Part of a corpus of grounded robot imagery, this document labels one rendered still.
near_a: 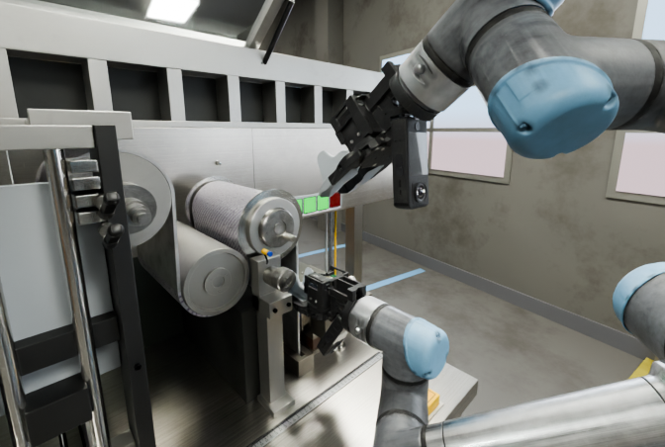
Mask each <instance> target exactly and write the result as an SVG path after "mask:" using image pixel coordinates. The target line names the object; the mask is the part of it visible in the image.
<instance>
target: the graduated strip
mask: <svg viewBox="0 0 665 447"><path fill-rule="evenodd" d="M382 358H383V355H382V353H380V352H377V353H375V354H374V355H373V356H371V357H370V358H369V359H367V360H366V361H364V362H363V363H362V364H360V365H359V366H357V367H356V368H355V369H353V370H352V371H350V372H349V373H348V374H346V375H345V376H344V377H342V378H341V379H339V380H338V381H337V382H335V383H334V384H332V385H331V386H330V387H328V388H327V389H325V390H324V391H323V392H321V393H320V394H319V395H317V396H316V397H314V398H313V399H312V400H310V401H309V402H307V403H306V404H304V405H303V406H302V407H300V408H299V409H297V410H296V411H295V412H293V413H292V414H290V415H289V416H288V417H286V418H285V419H283V420H282V421H281V422H279V423H278V424H277V425H275V426H274V427H272V428H271V429H270V430H268V431H267V432H265V433H264V434H263V435H261V436H260V437H258V438H257V439H256V440H254V441H253V442H252V443H250V444H249V445H247V446H246V447H265V446H266V445H267V444H269V443H270V442H271V441H273V440H274V439H275V438H277V437H278V436H279V435H281V434H282V433H283V432H285V431H286V430H287V429H289V428H290V427H291V426H293V425H294V424H295V423H297V422H298V421H299V420H301V419H302V418H303V417H305V416H306V415H307V414H309V413H310V412H311V411H313V410H314V409H315V408H317V407H318V406H319V405H321V404H322V403H323V402H325V401H326V400H328V399H329V398H330V397H332V396H333V395H334V394H336V393H337V392H338V391H340V390H341V389H342V388H344V387H345V386H346V385H348V384H349V383H350V382H352V381H353V380H354V379H356V378H357V377H358V376H360V375H361V374H362V373H364V372H365V371H366V370H368V369H369V368H370V367H371V366H373V365H374V364H375V363H377V362H378V361H379V360H381V359H382Z"/></svg>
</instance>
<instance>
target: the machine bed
mask: <svg viewBox="0 0 665 447"><path fill-rule="evenodd" d="M343 342H345V345H346V346H345V349H344V350H342V351H335V352H334V353H332V354H330V353H329V354H327V355H326V356H324V355H323V354H322V352H321V351H320V352H319V353H317V354H315V355H314V369H313V370H311V371H310V372H308V373H307V374H305V375H304V376H302V377H300V378H298V377H297V376H296V375H295V374H293V373H292V372H291V371H290V370H289V369H287V368H286V367H285V366H284V384H285V391H286V392H287V393H288V394H290V395H291V396H292V397H293V398H294V399H295V404H294V405H292V406H291V407H289V408H288V409H286V410H285V411H284V412H282V413H281V414H279V415H278V416H276V417H275V418H274V417H273V416H272V415H271V414H270V413H269V412H268V411H267V410H266V409H265V408H264V407H263V406H262V405H261V403H260V402H259V401H258V400H257V399H255V400H254V401H252V402H250V403H246V402H245V401H244V400H243V399H242V398H241V397H240V395H239V394H238V393H237V392H236V391H235V390H234V389H233V387H232V386H231V385H230V384H229V383H228V382H227V381H226V379H225V378H224V377H223V376H222V375H221V374H220V373H219V372H218V370H217V369H216V368H215V367H214V366H213V365H212V364H211V362H210V361H209V360H208V359H207V358H206V357H205V356H204V355H203V353H202V352H201V351H200V350H199V349H198V348H197V347H196V345H195V344H194V343H193V342H192V341H191V340H190V339H189V337H188V336H187V335H186V334H185V333H184V332H183V333H180V334H178V335H175V336H173V337H170V338H168V339H165V340H163V341H160V342H158V343H155V344H153V345H150V346H149V347H146V348H144V357H145V364H146V371H147V379H148V387H149V395H150V403H151V411H152V419H153V427H154V434H155V442H156V447H246V446H247V445H249V444H250V443H252V442H253V441H254V440H256V439H257V438H258V437H260V436H261V435H263V434H264V433H265V432H267V431H268V430H270V429H271V428H272V427H274V426H275V425H277V424H278V423H279V422H281V421H282V420H283V419H285V418H286V417H288V416H289V415H290V414H292V413H293V412H295V411H296V410H297V409H299V408H300V407H302V406H303V405H304V404H306V403H307V402H309V401H310V400H312V399H313V398H314V397H316V396H317V395H319V394H320V393H321V392H323V391H324V390H325V389H327V388H328V387H330V386H331V385H332V384H334V383H335V382H337V381H338V380H339V379H341V378H342V377H344V376H345V375H346V374H348V373H349V372H350V371H352V370H353V369H355V368H356V367H357V366H359V365H360V364H362V363H363V362H364V361H366V360H367V359H369V358H370V357H371V356H373V355H374V354H375V353H377V352H378V351H377V350H375V349H373V348H372V347H370V346H369V345H367V344H366V343H364V342H362V341H360V340H359V339H357V338H355V337H354V336H353V335H351V333H350V334H348V335H347V336H346V337H345V339H344V340H343ZM381 376H382V359H381V360H379V361H378V362H377V363H375V364H374V365H373V366H371V367H370V368H369V369H368V370H366V371H365V372H364V373H362V374H361V375H360V376H358V377H357V378H356V379H354V380H353V381H352V382H350V383H349V384H348V385H346V386H345V387H344V388H342V389H341V390H340V391H338V392H337V393H336V394H334V395H333V396H332V397H330V398H329V399H328V400H326V401H325V402H323V403H322V404H321V405H319V406H318V407H317V408H315V409H314V410H313V411H311V412H310V413H309V414H307V415H306V416H305V417H303V418H302V419H301V420H299V421H298V422H297V423H295V424H294V425H293V426H291V427H290V428H289V429H287V430H286V431H285V432H283V433H282V434H281V435H279V436H278V437H277V438H275V439H274V440H273V441H271V442H270V443H269V444H267V445H266V446H265V447H373V441H374V434H375V427H376V418H377V412H378V405H379V400H380V393H381ZM100 377H101V383H102V390H103V396H104V402H105V408H106V414H107V420H108V426H109V433H110V439H112V438H113V437H115V436H117V435H119V434H121V433H123V432H125V431H126V430H128V429H130V428H129V421H128V414H127V407H126V400H125V393H124V386H123V379H122V372H121V367H118V368H116V369H113V370H111V371H109V372H106V373H104V374H101V375H100ZM428 388H429V389H431V390H433V391H434V392H436V393H438V394H439V401H440V402H443V403H444V406H443V407H442V408H441V409H440V410H439V411H438V412H437V414H436V415H435V416H434V417H433V418H432V419H431V420H430V422H429V423H428V424H433V423H437V422H441V421H446V420H449V419H454V418H458V417H459V416H460V415H461V414H462V413H463V411H464V410H465V409H466V407H467V406H469V405H470V403H471V402H472V401H473V400H474V398H475V397H476V396H477V389H478V380H477V379H475V378H473V377H472V376H470V375H468V374H466V373H464V372H462V371H460V370H458V369H456V368H455V367H453V366H451V365H449V364H447V363H445V365H444V367H443V369H442V371H441V372H440V374H439V375H438V376H437V377H436V378H434V379H432V380H429V382H428ZM65 434H66V439H67V444H68V447H86V444H85V440H84V436H83V433H82V429H81V425H79V426H77V427H75V428H73V429H71V430H69V431H67V432H65ZM0 447H13V445H12V441H11V437H10V432H9V428H8V424H7V419H6V415H5V414H4V415H2V416H0Z"/></svg>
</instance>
